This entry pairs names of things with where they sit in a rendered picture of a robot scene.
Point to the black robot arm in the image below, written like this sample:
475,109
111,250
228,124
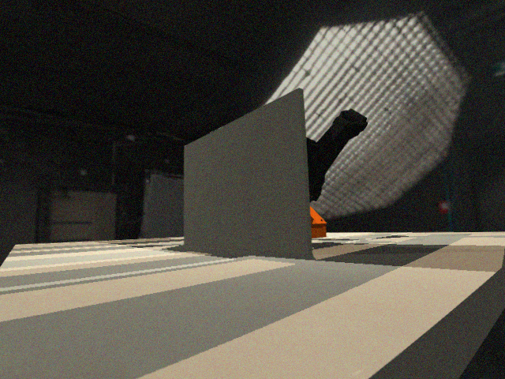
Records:
321,154

